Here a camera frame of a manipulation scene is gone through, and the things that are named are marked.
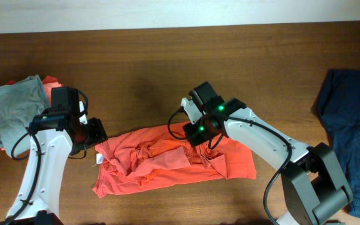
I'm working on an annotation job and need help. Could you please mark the orange printed t-shirt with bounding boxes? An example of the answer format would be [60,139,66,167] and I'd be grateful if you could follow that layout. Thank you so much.
[93,123,257,198]

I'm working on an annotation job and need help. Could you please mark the folded grey shirt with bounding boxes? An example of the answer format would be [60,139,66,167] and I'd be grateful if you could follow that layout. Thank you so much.
[0,75,50,156]

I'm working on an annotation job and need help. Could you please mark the navy blue garment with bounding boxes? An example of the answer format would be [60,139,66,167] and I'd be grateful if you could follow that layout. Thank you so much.
[313,69,360,218]

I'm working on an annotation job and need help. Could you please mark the folded pink shirt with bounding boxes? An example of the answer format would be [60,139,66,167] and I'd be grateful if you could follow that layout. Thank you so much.
[0,81,64,151]

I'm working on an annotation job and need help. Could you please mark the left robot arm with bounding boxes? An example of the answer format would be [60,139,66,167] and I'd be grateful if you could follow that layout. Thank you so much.
[2,86,108,224]

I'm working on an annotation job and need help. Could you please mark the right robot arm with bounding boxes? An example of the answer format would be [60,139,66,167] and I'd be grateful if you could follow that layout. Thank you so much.
[181,82,353,224]

